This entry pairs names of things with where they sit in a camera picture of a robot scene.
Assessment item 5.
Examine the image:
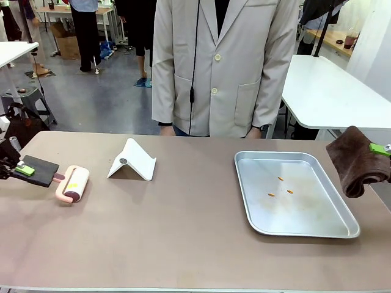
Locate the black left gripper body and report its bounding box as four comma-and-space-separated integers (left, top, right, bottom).
0, 139, 21, 181

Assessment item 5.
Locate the brown cloth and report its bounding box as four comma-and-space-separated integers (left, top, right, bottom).
325, 125, 391, 198

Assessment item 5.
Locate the pink lint roller black handle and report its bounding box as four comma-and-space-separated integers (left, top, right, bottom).
21, 154, 90, 204

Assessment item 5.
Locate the person left forearm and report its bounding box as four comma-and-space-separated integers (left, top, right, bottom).
251, 57, 299, 129

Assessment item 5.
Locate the person right forearm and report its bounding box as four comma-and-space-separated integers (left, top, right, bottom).
152, 57, 177, 126

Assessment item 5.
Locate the black bag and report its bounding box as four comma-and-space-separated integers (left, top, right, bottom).
5, 103, 51, 148

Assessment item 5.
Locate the grey metal stool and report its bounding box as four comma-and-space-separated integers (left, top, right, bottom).
0, 87, 58, 126

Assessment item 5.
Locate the large white table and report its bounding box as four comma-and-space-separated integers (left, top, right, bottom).
280, 54, 391, 141

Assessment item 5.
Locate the small white table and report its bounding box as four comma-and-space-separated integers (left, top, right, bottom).
0, 41, 40, 68

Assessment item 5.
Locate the silver metal tray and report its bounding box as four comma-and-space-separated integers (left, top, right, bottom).
233, 150, 361, 239

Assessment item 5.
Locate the dark red cup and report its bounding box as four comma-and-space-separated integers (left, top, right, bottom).
344, 33, 359, 49

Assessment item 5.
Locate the white folded roller stand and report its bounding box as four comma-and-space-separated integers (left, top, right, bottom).
106, 137, 157, 182

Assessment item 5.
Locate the bystander in beige trousers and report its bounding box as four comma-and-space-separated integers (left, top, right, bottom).
18, 0, 53, 78

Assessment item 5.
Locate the wooden workbench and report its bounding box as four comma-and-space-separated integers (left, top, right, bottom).
306, 29, 359, 58

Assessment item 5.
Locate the black pole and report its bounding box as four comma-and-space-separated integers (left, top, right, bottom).
313, 0, 334, 58

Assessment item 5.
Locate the plain cardboard box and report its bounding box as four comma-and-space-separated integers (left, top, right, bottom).
50, 23, 82, 60

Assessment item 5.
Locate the blue bag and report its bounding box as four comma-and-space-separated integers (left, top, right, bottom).
100, 41, 115, 60

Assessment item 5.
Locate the bystander in black trousers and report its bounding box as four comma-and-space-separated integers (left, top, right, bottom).
67, 0, 102, 74

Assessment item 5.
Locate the black hanging fabric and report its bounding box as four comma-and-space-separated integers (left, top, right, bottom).
298, 0, 340, 27

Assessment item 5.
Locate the person in beige jacket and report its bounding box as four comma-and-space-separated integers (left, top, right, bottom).
152, 0, 302, 140

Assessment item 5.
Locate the bystander in black bare legs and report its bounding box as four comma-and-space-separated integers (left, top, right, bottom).
115, 0, 153, 81

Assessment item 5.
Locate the white frame wooden desk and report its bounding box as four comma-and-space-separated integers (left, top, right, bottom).
36, 5, 126, 46

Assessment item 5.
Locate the black microphone cable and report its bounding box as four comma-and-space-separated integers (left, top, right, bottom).
188, 0, 201, 136

